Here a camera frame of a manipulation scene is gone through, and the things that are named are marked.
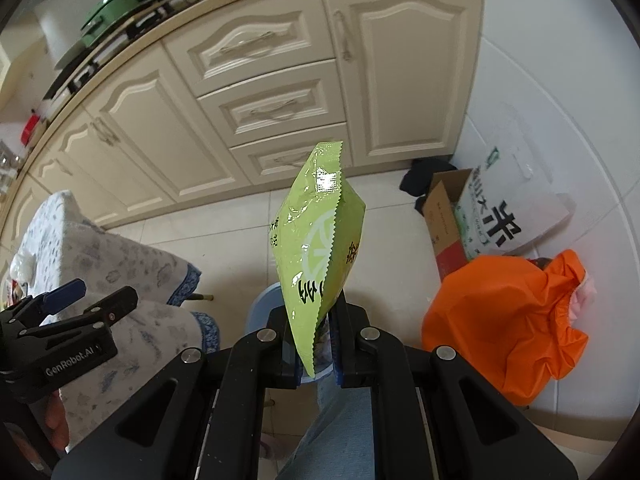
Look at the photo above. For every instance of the dark cloth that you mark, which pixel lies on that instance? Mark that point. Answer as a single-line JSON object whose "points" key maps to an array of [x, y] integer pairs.
{"points": [[420, 180]]}

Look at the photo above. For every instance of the red container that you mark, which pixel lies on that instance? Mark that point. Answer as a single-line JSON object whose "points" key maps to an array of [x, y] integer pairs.
{"points": [[30, 130]]}

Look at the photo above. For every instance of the pink cloth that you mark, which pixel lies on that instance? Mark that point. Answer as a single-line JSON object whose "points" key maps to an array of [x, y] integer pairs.
{"points": [[585, 295]]}

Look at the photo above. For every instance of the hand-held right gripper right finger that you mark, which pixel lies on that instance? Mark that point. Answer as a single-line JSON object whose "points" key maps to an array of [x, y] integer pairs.
{"points": [[339, 360]]}

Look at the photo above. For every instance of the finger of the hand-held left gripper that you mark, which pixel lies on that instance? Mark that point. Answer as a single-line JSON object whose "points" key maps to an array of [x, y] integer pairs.
{"points": [[100, 312], [65, 292]]}

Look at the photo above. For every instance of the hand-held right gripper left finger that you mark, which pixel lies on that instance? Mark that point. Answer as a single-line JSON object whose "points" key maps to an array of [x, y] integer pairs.
{"points": [[277, 355]]}

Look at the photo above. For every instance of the black gas stove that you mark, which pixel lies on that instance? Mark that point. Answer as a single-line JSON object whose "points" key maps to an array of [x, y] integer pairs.
{"points": [[100, 60]]}

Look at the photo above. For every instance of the green electric pan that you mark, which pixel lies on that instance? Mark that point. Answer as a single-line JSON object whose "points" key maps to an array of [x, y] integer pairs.
{"points": [[120, 5]]}

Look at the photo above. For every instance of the orange plastic bag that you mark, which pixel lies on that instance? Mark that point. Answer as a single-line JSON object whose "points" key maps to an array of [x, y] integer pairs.
{"points": [[500, 325]]}

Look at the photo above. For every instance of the blue plastic bin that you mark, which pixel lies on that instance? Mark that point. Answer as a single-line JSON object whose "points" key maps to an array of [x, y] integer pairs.
{"points": [[265, 305]]}

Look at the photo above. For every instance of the cream kitchen cabinet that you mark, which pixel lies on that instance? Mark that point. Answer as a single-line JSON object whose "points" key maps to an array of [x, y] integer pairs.
{"points": [[175, 135]]}

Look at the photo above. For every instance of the white rice bag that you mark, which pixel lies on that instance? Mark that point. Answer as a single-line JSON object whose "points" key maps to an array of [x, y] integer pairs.
{"points": [[520, 185]]}

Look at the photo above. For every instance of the cream cabinet door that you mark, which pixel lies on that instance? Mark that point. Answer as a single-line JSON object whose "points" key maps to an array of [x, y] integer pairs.
{"points": [[95, 170], [400, 70], [165, 125]]}

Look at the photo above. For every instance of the wooden table leg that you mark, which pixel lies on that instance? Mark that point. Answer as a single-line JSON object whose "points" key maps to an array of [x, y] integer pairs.
{"points": [[202, 298]]}

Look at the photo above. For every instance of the floral tablecloth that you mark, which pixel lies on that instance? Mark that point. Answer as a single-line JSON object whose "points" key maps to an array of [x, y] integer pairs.
{"points": [[125, 270]]}

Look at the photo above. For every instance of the person's jeans leg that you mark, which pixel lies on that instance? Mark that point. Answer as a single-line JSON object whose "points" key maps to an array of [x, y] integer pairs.
{"points": [[340, 435]]}

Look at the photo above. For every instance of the cream cabinet drawer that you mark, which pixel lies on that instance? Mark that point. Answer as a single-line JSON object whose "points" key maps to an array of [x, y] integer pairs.
{"points": [[270, 160], [272, 105], [250, 40]]}

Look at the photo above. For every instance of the green snack bag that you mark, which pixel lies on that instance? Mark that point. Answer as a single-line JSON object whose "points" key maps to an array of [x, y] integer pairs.
{"points": [[315, 240]]}

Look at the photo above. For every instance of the cardboard box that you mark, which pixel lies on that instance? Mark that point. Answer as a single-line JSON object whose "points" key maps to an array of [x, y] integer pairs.
{"points": [[442, 230]]}

